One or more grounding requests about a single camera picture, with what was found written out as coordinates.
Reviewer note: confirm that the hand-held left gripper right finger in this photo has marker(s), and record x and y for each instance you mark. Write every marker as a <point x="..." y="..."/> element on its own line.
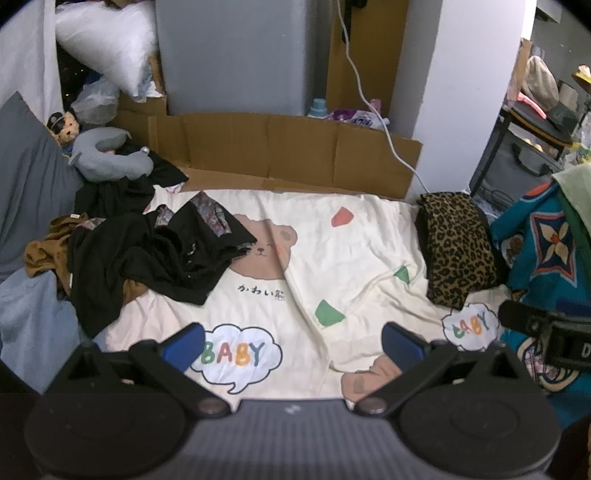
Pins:
<point x="404" y="348"/>

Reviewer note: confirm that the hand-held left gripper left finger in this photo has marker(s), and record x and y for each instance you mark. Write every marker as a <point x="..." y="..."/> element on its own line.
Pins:
<point x="182" y="350"/>

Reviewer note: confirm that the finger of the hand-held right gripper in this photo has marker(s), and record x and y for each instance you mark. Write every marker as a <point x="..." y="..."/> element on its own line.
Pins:
<point x="521" y="316"/>

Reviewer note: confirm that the black shorts bear-print trim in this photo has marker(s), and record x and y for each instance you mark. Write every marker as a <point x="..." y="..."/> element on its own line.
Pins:
<point x="152" y="263"/>

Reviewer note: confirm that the teal patterned blanket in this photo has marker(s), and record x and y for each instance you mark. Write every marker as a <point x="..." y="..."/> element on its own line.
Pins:
<point x="545" y="258"/>

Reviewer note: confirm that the leopard print garment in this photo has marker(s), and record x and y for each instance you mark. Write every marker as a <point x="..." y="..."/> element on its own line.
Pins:
<point x="455" y="249"/>

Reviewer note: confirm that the cream printed bed sheet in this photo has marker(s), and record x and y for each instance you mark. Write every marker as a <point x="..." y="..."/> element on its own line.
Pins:
<point x="360" y="258"/>

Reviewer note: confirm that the light green cloth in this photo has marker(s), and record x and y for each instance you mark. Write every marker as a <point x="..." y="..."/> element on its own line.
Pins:
<point x="577" y="189"/>

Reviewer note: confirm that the light blue cloth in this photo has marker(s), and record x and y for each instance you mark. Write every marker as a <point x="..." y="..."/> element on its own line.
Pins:
<point x="32" y="318"/>

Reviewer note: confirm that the brown garment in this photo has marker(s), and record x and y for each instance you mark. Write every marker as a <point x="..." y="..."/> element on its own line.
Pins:
<point x="44" y="251"/>

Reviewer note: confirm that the black side table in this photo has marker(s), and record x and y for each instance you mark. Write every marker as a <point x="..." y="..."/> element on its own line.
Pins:
<point x="531" y="121"/>

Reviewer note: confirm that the grey neck pillow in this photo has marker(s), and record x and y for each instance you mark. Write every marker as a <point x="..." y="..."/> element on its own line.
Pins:
<point x="99" y="161"/>

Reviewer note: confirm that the cardboard sheet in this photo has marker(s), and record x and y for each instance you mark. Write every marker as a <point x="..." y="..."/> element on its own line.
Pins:
<point x="277" y="147"/>

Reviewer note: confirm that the beige cloth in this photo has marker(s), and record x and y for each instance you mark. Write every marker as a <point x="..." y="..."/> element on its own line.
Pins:
<point x="542" y="81"/>

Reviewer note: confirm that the cardboard box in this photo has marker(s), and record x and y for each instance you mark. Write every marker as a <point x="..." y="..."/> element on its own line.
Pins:
<point x="138" y="108"/>

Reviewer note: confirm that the plush toy bear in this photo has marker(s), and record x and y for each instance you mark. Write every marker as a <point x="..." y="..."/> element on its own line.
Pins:
<point x="67" y="131"/>

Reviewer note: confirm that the blue capped detergent bottle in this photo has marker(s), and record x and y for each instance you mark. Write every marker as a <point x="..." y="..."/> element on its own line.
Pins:
<point x="317" y="108"/>

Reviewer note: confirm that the clear plastic bag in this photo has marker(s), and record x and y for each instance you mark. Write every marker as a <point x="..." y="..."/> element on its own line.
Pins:
<point x="94" y="101"/>

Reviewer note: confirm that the grey cabinet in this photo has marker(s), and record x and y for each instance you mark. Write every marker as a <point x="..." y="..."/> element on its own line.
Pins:
<point x="240" y="55"/>

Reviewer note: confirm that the brown panel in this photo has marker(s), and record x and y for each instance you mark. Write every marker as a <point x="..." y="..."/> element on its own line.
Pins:
<point x="364" y="37"/>

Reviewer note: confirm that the white pillow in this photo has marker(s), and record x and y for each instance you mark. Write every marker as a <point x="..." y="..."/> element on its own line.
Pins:
<point x="115" y="41"/>

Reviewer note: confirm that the white curtain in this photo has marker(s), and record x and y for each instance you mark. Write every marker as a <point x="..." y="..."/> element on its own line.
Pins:
<point x="23" y="46"/>

